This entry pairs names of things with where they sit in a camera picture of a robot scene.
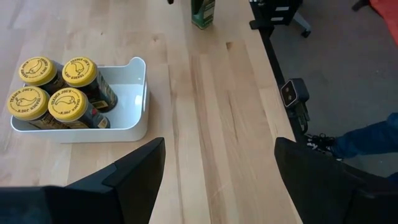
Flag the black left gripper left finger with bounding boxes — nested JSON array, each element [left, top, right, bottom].
[[0, 136, 167, 224]]

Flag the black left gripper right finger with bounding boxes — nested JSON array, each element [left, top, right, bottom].
[[273, 136, 398, 224]]

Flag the yellow lid spice jar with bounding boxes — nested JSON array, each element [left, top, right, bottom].
[[61, 56, 119, 113], [47, 87, 111, 129], [6, 85, 69, 130], [18, 56, 68, 96]]

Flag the green carton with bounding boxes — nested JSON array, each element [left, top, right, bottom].
[[190, 0, 216, 30]]

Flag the person's shoe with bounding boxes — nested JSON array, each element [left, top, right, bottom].
[[306, 133, 343, 161]]

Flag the person's leg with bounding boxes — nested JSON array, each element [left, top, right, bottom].
[[331, 112, 398, 184]]

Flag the white plastic bin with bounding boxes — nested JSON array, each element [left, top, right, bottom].
[[11, 56, 150, 144]]

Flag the red cloth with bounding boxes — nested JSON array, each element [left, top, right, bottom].
[[369, 0, 398, 46]]

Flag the black box white labels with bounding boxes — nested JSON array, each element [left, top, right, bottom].
[[248, 0, 304, 30]]

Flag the black camera cable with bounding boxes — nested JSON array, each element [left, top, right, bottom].
[[290, 102, 312, 134]]

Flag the small grey camera box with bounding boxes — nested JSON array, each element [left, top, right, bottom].
[[279, 77, 311, 109]]

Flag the black aluminium table frame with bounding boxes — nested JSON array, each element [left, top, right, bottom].
[[249, 19, 312, 144]]

